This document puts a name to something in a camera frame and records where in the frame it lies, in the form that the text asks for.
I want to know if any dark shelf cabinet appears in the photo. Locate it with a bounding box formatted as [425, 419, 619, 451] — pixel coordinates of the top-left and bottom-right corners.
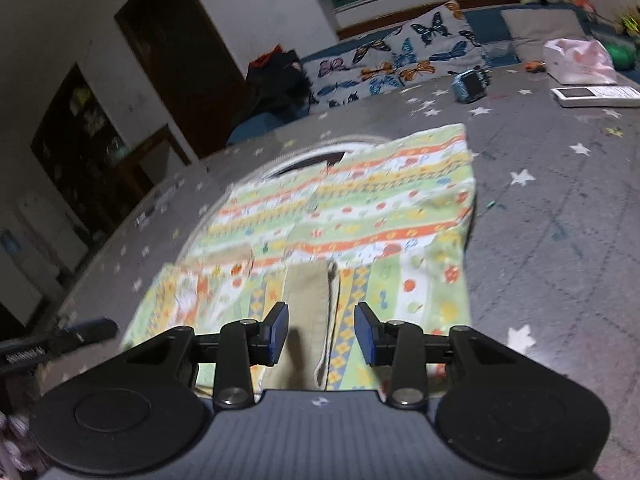
[29, 62, 193, 248]

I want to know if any beige cloth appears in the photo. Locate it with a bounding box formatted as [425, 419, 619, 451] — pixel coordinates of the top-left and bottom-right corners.
[260, 258, 342, 392]

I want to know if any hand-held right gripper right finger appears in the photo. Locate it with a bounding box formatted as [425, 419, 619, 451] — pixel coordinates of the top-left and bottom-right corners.
[353, 302, 507, 409]

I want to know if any colourful striped printed garment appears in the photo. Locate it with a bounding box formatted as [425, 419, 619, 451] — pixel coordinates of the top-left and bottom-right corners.
[121, 122, 480, 393]

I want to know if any white cabinet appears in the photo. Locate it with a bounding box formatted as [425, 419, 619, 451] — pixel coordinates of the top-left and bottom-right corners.
[0, 194, 90, 328]

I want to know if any green ball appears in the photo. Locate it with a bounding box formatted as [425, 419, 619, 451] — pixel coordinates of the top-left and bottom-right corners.
[604, 42, 637, 72]

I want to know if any blue blanket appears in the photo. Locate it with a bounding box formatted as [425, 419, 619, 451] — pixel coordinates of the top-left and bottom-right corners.
[226, 2, 640, 147]

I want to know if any brown wooden door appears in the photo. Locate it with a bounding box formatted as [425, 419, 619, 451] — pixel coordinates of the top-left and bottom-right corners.
[114, 0, 257, 160]

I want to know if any wooden headboard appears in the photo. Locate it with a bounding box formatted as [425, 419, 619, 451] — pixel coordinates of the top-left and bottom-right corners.
[336, 0, 520, 41]

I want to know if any small butterfly-print pillow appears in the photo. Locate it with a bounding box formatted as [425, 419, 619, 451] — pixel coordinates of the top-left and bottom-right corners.
[300, 39, 406, 113]

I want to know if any dark clothes pile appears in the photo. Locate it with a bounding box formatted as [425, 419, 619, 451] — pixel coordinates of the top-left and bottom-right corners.
[244, 45, 315, 123]

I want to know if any grey pillow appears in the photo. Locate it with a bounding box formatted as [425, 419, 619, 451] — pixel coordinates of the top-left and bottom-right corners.
[500, 7, 601, 62]

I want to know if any large butterfly-print pillow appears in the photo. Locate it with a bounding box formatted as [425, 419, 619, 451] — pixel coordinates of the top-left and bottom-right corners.
[384, 0, 495, 90]

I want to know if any white curved band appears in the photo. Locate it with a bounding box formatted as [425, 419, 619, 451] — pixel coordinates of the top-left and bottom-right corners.
[187, 133, 393, 251]

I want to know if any blue toy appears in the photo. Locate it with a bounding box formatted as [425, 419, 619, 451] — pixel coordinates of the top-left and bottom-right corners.
[451, 68, 494, 104]

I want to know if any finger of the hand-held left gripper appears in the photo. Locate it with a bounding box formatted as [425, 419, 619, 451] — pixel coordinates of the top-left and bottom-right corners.
[54, 317, 119, 347]

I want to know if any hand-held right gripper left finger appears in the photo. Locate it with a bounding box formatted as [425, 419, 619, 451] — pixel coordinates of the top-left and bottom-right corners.
[121, 302, 290, 409]

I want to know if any white remote control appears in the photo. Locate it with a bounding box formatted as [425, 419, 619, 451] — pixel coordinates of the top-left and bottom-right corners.
[551, 85, 640, 109]

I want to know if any pink and white plastic bag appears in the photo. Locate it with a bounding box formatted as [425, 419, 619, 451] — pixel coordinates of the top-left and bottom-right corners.
[543, 37, 619, 86]

